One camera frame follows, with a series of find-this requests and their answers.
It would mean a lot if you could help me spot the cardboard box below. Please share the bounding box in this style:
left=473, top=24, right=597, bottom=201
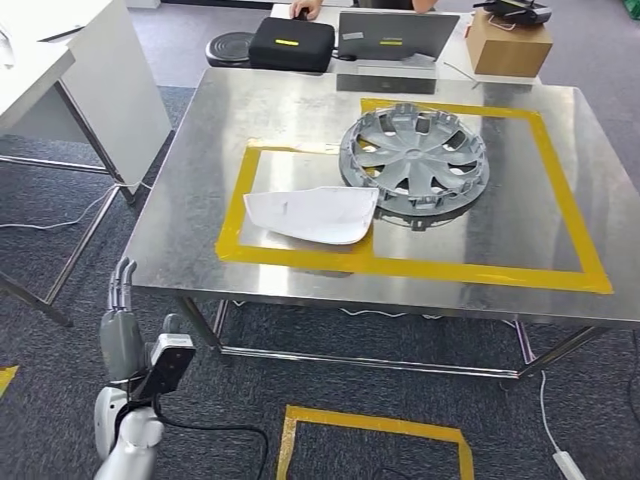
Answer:
left=465, top=9, right=554, bottom=79

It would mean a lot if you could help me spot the white power adapter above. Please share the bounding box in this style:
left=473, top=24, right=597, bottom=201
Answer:
left=552, top=450, right=587, bottom=480

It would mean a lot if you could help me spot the white curved plastic part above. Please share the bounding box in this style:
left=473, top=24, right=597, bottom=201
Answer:
left=242, top=186, right=380, bottom=246

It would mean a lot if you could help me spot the yellow floor tape outline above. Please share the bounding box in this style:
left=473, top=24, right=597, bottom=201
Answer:
left=275, top=405, right=475, bottom=480

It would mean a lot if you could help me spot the white cabinet panel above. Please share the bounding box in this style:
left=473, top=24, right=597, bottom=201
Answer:
left=37, top=0, right=173, bottom=193

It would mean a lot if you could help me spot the silver wheel hubcap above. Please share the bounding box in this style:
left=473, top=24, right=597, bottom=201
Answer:
left=339, top=102, right=491, bottom=223

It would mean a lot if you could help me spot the steel workbench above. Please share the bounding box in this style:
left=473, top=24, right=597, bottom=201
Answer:
left=123, top=66, right=640, bottom=382

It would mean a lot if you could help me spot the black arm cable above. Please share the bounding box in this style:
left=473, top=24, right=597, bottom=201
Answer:
left=152, top=397, right=269, bottom=480

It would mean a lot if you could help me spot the white desk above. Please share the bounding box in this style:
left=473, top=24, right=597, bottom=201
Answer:
left=269, top=3, right=542, bottom=86

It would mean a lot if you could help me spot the grey laptop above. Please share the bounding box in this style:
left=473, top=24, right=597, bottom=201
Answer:
left=336, top=9, right=461, bottom=95

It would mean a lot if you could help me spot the yellow tape on workbench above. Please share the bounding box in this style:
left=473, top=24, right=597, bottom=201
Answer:
left=214, top=97, right=614, bottom=296

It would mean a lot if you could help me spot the black handheld controller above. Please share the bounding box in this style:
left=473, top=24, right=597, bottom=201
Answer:
left=472, top=0, right=552, bottom=28

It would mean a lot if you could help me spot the black round stool seat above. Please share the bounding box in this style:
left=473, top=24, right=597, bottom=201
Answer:
left=205, top=31, right=256, bottom=69

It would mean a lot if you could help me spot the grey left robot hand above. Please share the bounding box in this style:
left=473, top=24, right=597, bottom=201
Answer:
left=99, top=256, right=183, bottom=384

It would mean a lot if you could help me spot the black zip case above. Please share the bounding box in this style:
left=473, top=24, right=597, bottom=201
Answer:
left=248, top=16, right=336, bottom=74

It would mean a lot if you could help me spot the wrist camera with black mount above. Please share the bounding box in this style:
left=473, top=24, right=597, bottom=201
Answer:
left=131, top=333, right=197, bottom=402

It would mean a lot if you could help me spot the yellow floor tape square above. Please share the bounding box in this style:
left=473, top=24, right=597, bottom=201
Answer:
left=0, top=365, right=20, bottom=399

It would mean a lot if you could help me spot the white floor cable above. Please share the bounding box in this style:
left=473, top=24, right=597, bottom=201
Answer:
left=539, top=369, right=566, bottom=458

